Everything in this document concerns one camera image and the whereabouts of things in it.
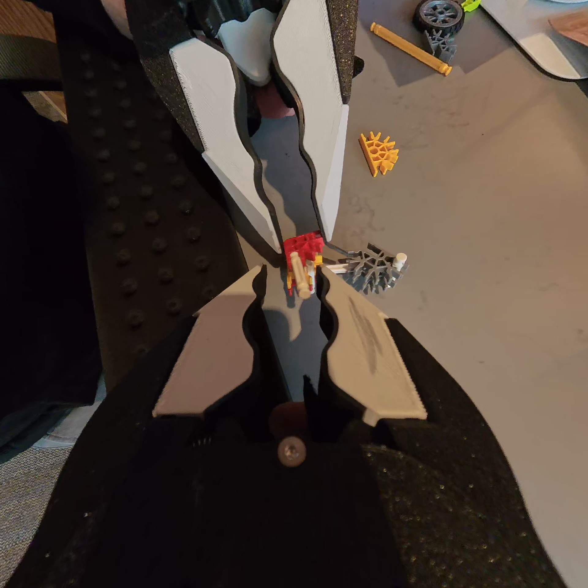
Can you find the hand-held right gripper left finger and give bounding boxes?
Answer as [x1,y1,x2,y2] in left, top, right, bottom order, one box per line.
[152,264,268,418]

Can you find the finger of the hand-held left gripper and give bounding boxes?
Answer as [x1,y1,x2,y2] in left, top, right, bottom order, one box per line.
[169,38,285,254]
[271,0,351,243]

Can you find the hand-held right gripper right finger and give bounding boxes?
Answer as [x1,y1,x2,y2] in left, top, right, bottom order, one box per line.
[316,266,429,427]

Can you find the yellow toy connector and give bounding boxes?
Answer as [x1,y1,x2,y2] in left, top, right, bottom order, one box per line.
[358,131,399,177]

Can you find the grey toy connector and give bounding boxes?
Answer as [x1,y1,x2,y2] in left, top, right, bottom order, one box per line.
[340,243,409,295]
[424,28,459,62]

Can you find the red toy connector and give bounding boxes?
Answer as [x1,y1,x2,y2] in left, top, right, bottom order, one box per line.
[283,232,324,276]

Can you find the person's left hand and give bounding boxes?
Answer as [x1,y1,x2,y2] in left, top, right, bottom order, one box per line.
[255,84,298,121]

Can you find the long yellow toy rod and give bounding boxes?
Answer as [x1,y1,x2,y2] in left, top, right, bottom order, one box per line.
[370,22,453,76]

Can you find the black dimpled pad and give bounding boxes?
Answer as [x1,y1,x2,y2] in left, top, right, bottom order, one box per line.
[55,0,258,405]

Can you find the black toy wheel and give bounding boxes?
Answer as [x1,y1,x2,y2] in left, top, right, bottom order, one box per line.
[413,0,466,34]

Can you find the white rounded board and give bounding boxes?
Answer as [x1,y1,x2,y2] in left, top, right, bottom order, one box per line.
[480,0,588,82]

